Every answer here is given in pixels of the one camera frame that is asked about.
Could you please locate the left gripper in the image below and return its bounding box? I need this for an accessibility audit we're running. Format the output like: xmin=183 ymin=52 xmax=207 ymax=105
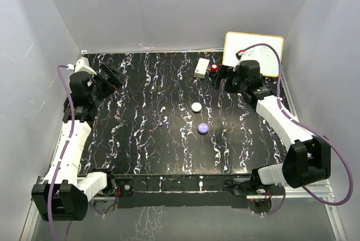
xmin=89 ymin=63 xmax=126 ymax=104

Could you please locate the white earbud charging case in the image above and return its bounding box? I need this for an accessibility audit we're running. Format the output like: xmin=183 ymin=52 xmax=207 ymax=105
xmin=191 ymin=102 xmax=202 ymax=113

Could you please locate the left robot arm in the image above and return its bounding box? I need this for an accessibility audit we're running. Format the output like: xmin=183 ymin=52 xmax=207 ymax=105
xmin=31 ymin=61 xmax=125 ymax=222

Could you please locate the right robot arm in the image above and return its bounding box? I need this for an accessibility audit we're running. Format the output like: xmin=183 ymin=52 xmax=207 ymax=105
xmin=210 ymin=60 xmax=331 ymax=194

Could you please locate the white green box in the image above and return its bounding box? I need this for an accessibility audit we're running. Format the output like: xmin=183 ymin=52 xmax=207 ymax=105
xmin=194 ymin=58 xmax=210 ymax=79

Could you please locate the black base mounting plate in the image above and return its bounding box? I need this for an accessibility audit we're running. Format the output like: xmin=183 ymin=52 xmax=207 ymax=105
xmin=84 ymin=173 xmax=285 ymax=210

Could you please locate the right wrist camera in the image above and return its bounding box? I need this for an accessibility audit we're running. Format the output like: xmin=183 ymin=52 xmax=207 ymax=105
xmin=235 ymin=50 xmax=245 ymax=65

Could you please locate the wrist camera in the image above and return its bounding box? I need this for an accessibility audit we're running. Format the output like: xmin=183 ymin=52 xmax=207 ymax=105
xmin=74 ymin=57 xmax=96 ymax=75
xmin=235 ymin=50 xmax=245 ymax=65

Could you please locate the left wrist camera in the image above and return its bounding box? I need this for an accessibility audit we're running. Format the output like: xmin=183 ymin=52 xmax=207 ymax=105
xmin=74 ymin=57 xmax=96 ymax=75

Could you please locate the white whiteboard yellow frame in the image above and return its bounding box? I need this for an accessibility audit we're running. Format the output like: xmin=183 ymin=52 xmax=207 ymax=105
xmin=222 ymin=31 xmax=284 ymax=78

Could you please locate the aluminium frame rail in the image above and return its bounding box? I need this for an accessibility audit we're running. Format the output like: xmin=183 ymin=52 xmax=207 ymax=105
xmin=21 ymin=178 xmax=348 ymax=241

